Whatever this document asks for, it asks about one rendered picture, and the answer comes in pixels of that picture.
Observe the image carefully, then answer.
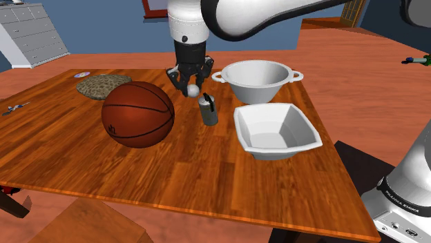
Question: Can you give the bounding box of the small blue white toy plane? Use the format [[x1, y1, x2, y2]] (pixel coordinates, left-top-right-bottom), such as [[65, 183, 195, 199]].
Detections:
[[1, 101, 31, 117]]

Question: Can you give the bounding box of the dark block with red part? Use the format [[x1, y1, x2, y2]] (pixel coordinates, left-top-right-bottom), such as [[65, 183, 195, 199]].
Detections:
[[0, 184, 33, 220]]

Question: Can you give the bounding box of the dark robot stand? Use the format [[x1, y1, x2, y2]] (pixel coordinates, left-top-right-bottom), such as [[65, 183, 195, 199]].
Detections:
[[267, 140, 396, 243]]

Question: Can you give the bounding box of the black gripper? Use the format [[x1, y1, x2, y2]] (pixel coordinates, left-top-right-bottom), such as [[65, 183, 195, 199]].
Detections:
[[166, 40, 215, 98]]

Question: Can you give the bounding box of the white round bowl with handles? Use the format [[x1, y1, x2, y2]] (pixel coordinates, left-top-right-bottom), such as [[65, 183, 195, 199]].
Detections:
[[211, 59, 305, 105]]

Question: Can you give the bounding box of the wooden lattice door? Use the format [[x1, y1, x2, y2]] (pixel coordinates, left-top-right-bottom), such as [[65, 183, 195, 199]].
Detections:
[[340, 0, 367, 28]]

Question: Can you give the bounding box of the wooden box stool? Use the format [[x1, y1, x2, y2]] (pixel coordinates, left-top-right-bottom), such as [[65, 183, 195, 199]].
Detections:
[[28, 197, 155, 243]]

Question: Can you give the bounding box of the grey canister with black lever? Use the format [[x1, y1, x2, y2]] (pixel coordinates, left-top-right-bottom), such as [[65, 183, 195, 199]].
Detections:
[[197, 93, 219, 127]]

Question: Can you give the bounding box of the orange basketball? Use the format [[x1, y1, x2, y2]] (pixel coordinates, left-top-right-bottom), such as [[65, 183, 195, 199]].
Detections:
[[101, 80, 175, 149]]

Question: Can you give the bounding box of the green and blue tool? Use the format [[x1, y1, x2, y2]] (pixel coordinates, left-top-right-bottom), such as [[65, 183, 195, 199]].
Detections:
[[401, 53, 431, 67]]

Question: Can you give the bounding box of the grey chest of drawers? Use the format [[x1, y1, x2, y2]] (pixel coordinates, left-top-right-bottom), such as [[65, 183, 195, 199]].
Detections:
[[0, 2, 71, 70]]

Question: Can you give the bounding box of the white square bowl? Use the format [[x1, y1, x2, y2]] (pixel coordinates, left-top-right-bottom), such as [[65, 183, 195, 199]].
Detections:
[[233, 102, 324, 161]]

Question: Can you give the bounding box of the wooden table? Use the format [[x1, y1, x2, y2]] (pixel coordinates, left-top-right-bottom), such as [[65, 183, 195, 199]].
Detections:
[[0, 68, 382, 243]]

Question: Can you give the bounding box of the tan speckled flat cushion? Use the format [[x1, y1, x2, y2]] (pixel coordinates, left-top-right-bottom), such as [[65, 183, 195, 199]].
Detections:
[[75, 74, 133, 101]]

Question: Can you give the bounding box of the red framed wall picture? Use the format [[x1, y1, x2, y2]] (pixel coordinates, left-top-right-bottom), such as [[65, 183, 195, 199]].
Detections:
[[142, 0, 169, 19]]

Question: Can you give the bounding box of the small white ball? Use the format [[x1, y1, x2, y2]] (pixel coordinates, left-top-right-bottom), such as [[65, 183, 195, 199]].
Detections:
[[186, 84, 202, 99]]

